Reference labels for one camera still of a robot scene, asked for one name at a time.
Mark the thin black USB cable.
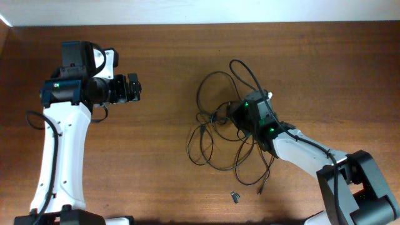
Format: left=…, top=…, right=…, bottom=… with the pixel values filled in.
left=199, top=102, right=276, bottom=195

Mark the small black USB adapter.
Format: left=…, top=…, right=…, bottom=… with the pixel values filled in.
left=231, top=191, right=240, bottom=204

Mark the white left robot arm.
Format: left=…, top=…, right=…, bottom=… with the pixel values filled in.
left=14, top=41, right=141, bottom=224

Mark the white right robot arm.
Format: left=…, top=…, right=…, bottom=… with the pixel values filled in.
left=229, top=91, right=399, bottom=225

